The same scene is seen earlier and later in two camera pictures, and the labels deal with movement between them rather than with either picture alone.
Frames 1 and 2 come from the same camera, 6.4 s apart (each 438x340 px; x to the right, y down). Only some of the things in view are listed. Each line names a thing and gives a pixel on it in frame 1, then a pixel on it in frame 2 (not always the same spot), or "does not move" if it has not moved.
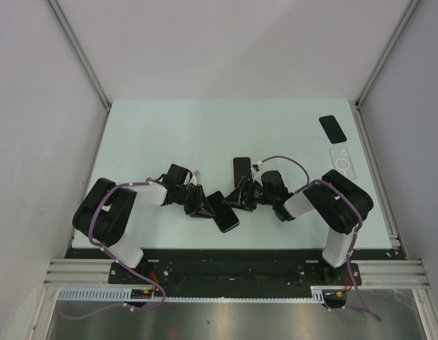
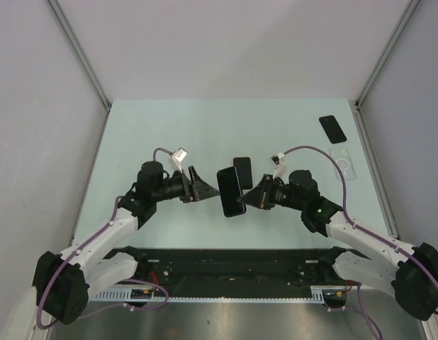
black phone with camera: (225, 217) to (229, 190)
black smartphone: (242, 167) does not move
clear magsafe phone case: (342, 163) does not move
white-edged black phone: (241, 167) does not move
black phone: (225, 216) to (229, 190)
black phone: (332, 129) does not move
